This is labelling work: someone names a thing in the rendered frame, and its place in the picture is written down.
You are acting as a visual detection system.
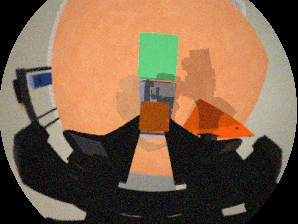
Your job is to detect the orange l-shaped part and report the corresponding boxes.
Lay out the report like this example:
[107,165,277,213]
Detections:
[138,101,170,133]

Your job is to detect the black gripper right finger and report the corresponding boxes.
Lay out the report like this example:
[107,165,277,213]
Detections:
[165,117,243,186]

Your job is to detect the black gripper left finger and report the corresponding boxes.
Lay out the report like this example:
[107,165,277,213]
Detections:
[63,115,141,184]

